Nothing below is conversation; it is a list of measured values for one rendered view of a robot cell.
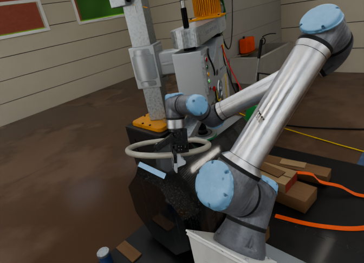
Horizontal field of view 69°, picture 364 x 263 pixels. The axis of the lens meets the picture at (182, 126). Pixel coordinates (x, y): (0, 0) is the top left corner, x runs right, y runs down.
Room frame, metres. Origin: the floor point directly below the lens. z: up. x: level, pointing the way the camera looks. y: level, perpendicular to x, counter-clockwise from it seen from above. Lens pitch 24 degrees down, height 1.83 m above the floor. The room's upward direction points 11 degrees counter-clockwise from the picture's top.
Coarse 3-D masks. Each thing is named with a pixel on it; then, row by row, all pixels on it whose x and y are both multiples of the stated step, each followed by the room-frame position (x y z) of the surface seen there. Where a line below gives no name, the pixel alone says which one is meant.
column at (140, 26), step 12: (132, 0) 2.65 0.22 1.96; (144, 0) 2.71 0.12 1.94; (132, 12) 2.66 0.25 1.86; (144, 12) 2.64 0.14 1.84; (132, 24) 2.67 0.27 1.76; (144, 24) 2.64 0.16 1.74; (132, 36) 2.68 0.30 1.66; (144, 36) 2.64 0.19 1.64; (156, 96) 2.65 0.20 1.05; (156, 108) 2.66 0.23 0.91
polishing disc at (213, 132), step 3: (207, 129) 2.01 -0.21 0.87; (210, 129) 2.00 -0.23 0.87; (213, 129) 1.99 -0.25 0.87; (210, 132) 1.94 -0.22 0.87; (213, 132) 1.93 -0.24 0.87; (195, 135) 1.95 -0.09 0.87; (198, 135) 1.93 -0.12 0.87; (201, 135) 1.92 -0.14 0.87; (204, 135) 1.91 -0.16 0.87; (207, 135) 1.90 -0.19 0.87; (210, 135) 1.89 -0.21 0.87; (213, 135) 1.89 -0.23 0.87; (201, 138) 1.87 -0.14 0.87; (204, 138) 1.86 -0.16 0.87; (207, 138) 1.86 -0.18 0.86
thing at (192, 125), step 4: (216, 100) 2.10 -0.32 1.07; (188, 116) 1.86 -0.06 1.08; (188, 120) 1.85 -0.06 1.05; (192, 120) 1.83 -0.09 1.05; (196, 120) 1.82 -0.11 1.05; (188, 124) 1.78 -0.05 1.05; (192, 124) 1.77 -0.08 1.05; (196, 124) 1.67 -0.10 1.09; (200, 124) 1.75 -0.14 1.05; (188, 128) 1.72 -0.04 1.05; (192, 128) 1.71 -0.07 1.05; (196, 128) 1.65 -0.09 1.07; (188, 132) 1.66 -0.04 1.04; (192, 132) 1.57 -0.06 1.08; (196, 132) 1.64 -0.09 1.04; (188, 136) 1.52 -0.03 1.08; (192, 136) 1.56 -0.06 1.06
